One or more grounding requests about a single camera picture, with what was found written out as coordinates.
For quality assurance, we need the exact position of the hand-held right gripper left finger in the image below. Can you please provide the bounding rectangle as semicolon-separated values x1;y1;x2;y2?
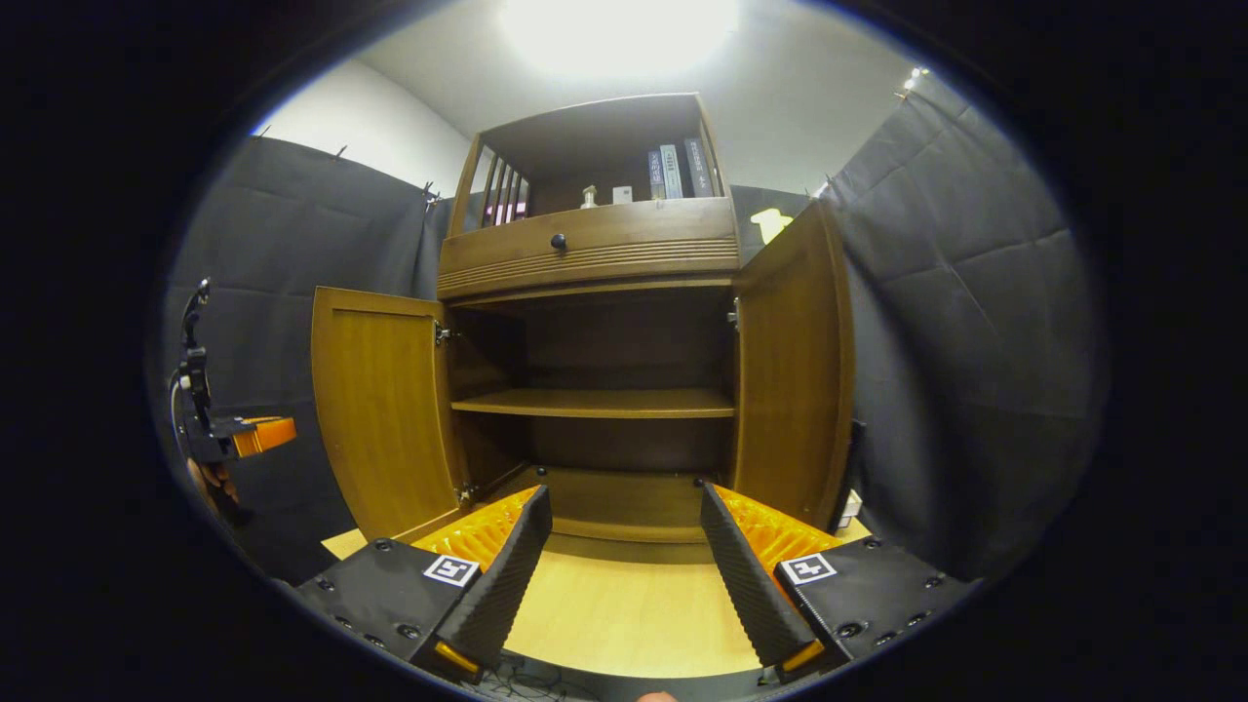
297;485;553;681

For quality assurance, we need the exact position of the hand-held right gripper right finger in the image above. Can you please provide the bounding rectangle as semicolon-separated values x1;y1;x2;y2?
700;483;976;674

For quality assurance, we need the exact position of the wooden shoe cabinet door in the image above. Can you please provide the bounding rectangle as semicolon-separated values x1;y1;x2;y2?
310;286;469;542
731;200;857;532

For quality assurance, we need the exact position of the wooden double-door shoe cabinet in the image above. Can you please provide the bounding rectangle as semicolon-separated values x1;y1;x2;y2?
436;93;742;566

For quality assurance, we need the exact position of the wooden cabinet drawer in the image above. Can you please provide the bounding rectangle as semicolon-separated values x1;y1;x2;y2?
437;198;740;300

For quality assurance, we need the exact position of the wooden inner shelf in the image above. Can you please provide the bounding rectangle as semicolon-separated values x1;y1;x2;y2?
451;388;737;420

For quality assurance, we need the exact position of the black backdrop cloth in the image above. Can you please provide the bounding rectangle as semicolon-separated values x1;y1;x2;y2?
156;73;1108;586

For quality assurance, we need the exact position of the large ceiling light panel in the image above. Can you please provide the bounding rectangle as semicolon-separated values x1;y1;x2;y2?
497;0;742;79

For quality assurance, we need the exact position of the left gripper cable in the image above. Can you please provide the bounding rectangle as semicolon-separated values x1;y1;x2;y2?
170;370;196;459

